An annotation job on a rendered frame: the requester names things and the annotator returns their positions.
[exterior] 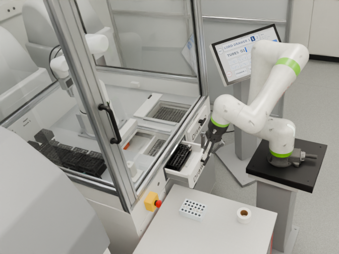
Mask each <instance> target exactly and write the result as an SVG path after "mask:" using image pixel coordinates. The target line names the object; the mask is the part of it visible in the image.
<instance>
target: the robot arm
mask: <svg viewBox="0 0 339 254"><path fill-rule="evenodd" d="M308 59H309V51H308V49H307V48H306V47H305V46H304V45H302V44H298V43H281V42H275V41H270V40H259V41H257V42H256V43H255V44H254V45H253V46H252V49H251V79H250V89H249V96H248V102H247V105H246V104H244V103H242V102H241V101H239V100H238V99H236V98H235V97H234V96H232V95H229V94H223V95H220V96H219V97H217V98H216V100H215V102H214V104H213V112H212V115H211V118H210V120H209V123H208V130H207V131H206V132H204V131H202V132H201V134H200V136H201V148H202V149H204V150H203V154H204V156H203V158H202V160H205V159H206V157H207V156H209V155H210V153H212V154H214V153H215V152H216V151H217V150H218V149H219V148H220V147H222V146H223V145H224V144H225V141H222V135H223V134H224V133H225V132H226V131H227V129H228V127H229V124H230V123H232V124H234V125H235V126H237V127H238V128H240V129H241V130H243V131H244V132H246V133H248V134H250V135H253V136H256V137H259V138H262V139H264V140H267V141H269V149H270V150H269V152H268V153H267V161H268V162H269V163H270V164H271V165H273V166H276V167H288V166H290V165H294V166H295V167H299V165H300V164H301V162H302V161H304V160H303V159H305V158H312V159H317V155H312V154H305V152H302V151H301V149H296V148H294V142H295V131H296V127H295V125H294V123H293V122H292V121H290V120H288V119H283V118H276V117H271V116H269V115H270V114H271V112H272V110H273V108H274V107H275V105H276V104H277V102H278V101H279V99H280V98H281V97H282V95H283V94H284V92H285V91H286V90H287V89H288V87H289V86H290V85H291V84H292V83H293V82H294V81H295V80H296V77H297V76H298V75H299V73H300V72H301V70H302V69H303V68H304V66H305V65H306V63H307V62H308ZM205 136H206V137H207V143H206V145H205ZM210 142H212V144H211V146H210V149H209V148H208V145H209V143H210ZM217 142H220V143H219V144H218V145H217V146H216V147H215V148H214V149H213V146H214V144H215V143H217Z"/></svg>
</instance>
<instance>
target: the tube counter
mask: <svg viewBox="0 0 339 254"><path fill-rule="evenodd" d="M253 45H254V44H251V45H248V46H245V47H242V48H239V50H240V52H241V54H244V53H247V52H250V51H251V49H252V46H253Z"/></svg>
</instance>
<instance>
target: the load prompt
mask: <svg viewBox="0 0 339 254"><path fill-rule="evenodd" d="M259 40H261V38H260V36H259V33H257V34H254V35H251V36H248V37H245V38H242V39H239V40H236V41H233V42H229V43H226V44H223V45H222V48H223V50H224V52H226V51H229V50H232V49H235V48H238V47H241V46H244V45H247V44H250V43H253V42H256V41H259Z"/></svg>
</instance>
